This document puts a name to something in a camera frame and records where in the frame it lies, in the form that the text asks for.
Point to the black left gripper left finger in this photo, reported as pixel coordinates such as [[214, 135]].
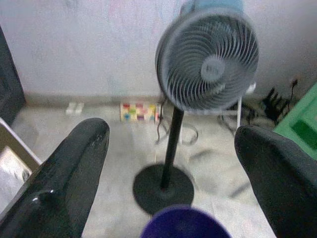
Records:
[[57, 186]]

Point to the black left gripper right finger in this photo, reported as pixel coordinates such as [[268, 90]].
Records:
[[284, 186]]

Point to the green plastic stool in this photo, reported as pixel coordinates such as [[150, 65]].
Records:
[[302, 124]]

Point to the small white plug block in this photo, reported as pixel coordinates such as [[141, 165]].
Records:
[[74, 108]]

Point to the purple plastic bucket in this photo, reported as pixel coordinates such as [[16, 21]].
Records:
[[185, 225]]

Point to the colourful checkered toy box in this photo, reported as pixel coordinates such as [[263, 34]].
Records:
[[138, 112]]

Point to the grey standing fan black base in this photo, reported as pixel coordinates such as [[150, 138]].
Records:
[[208, 62]]

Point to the white metal frame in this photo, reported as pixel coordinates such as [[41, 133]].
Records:
[[239, 116]]

